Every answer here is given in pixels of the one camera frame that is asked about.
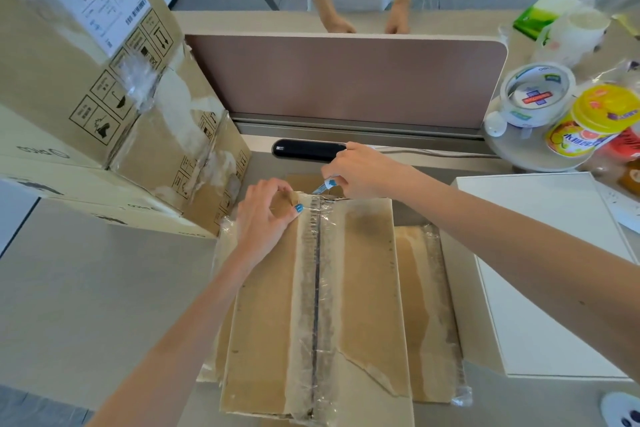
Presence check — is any person's right hand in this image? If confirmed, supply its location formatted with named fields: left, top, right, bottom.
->
left=321, top=141, right=416, bottom=202

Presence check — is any white handheld controller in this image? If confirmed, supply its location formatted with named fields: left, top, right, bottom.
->
left=599, top=391, right=640, bottom=427

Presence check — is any small white round cap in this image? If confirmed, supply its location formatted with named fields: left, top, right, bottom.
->
left=483, top=111, right=509, bottom=138

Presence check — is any person's left forearm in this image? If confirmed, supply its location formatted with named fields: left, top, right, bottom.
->
left=85, top=249, right=266, bottom=427

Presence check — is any red label soda bottle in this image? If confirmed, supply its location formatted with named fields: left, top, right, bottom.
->
left=607, top=126, right=640, bottom=162

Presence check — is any black desk power socket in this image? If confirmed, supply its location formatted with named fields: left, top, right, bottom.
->
left=271, top=139, right=349, bottom=162

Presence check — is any white desk cable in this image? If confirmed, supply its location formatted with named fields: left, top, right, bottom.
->
left=369, top=145, right=496, bottom=158

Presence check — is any white box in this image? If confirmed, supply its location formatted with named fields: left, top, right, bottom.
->
left=439, top=172, right=640, bottom=382

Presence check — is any white power strip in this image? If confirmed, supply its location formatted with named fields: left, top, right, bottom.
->
left=597, top=181, right=640, bottom=235

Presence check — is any white tape roll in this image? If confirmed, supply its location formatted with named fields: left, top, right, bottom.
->
left=499, top=62, right=577, bottom=128

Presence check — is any yellow lid jar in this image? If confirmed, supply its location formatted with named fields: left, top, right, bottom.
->
left=545, top=83, right=640, bottom=158

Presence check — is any person's left hand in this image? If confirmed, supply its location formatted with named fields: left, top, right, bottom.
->
left=235, top=177, right=305, bottom=268

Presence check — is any white plastic tub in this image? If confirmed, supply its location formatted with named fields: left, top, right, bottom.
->
left=535, top=6, right=612, bottom=67

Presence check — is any mauve desk divider panel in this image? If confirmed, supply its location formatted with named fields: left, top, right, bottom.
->
left=185, top=33, right=509, bottom=152

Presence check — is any green tissue pack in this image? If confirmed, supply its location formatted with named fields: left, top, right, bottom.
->
left=512, top=0, right=581, bottom=40

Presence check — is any round beige shelf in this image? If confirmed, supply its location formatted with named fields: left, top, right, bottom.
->
left=482, top=96, right=596, bottom=173

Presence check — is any person's right forearm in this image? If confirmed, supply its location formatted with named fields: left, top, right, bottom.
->
left=399, top=171, right=640, bottom=382

